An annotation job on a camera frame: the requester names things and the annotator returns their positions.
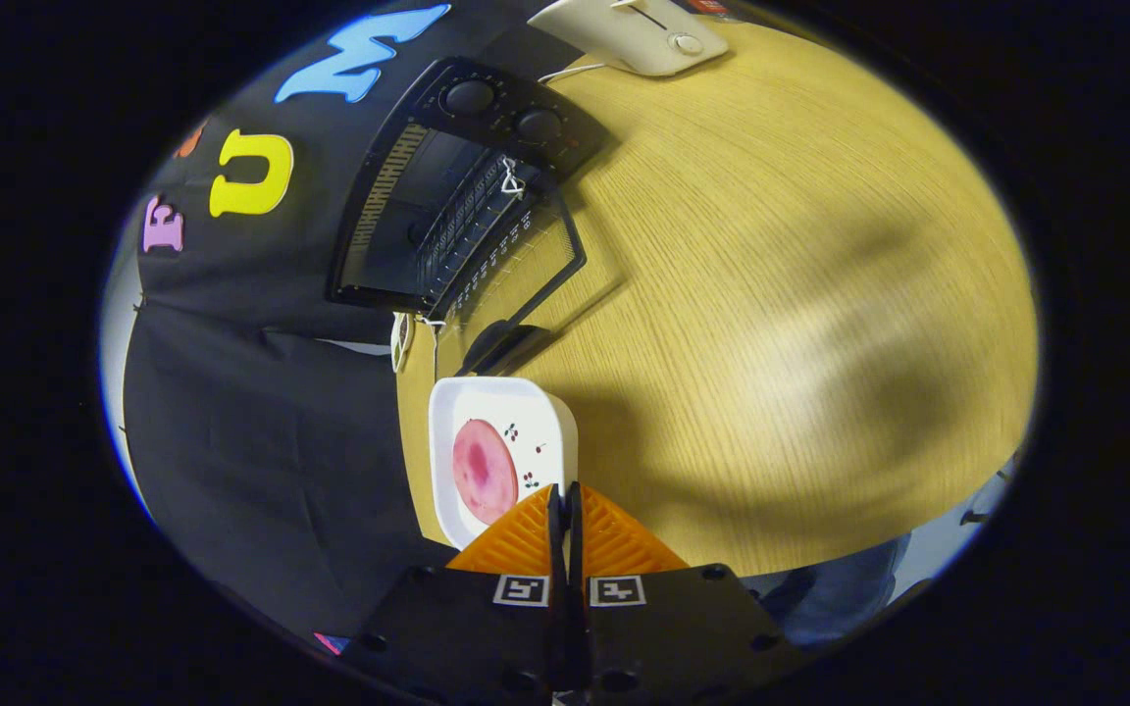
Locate person's blue trousers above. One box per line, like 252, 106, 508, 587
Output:
746, 534, 919, 643

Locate white rectangular plate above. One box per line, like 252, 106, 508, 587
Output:
428, 377, 579, 550

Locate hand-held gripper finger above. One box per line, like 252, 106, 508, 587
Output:
567, 480, 792, 699
344, 480, 568, 699

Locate black toaster oven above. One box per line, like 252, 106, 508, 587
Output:
328, 57, 615, 378

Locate pink ham slice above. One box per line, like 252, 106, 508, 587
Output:
452, 419, 519, 526

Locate metal wire oven rack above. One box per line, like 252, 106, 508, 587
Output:
418, 157, 537, 305

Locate black backdrop cloth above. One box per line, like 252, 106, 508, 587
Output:
119, 0, 566, 638

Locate white pop-up toaster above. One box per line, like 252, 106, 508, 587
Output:
528, 0, 729, 77

